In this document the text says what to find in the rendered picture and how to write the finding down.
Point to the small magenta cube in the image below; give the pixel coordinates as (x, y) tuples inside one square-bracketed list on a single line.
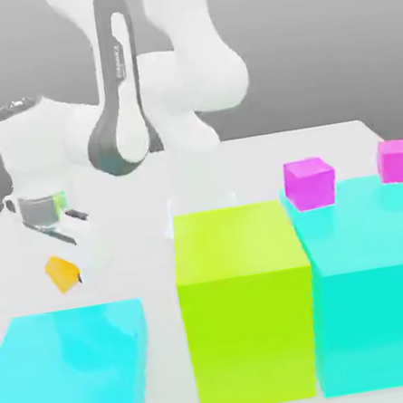
[(309, 184), (397, 162)]

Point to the small orange cube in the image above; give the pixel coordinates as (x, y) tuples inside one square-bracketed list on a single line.
[(62, 274)]

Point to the large lime box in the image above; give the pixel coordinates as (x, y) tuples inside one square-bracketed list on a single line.
[(247, 319)]

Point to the large turquoise box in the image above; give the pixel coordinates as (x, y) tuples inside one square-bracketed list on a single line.
[(384, 312)]

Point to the large cyan box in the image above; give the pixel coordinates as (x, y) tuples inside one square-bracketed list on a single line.
[(67, 373)]

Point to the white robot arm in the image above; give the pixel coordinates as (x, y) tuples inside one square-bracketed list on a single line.
[(200, 77)]

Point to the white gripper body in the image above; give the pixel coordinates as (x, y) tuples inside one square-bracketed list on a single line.
[(70, 248)]

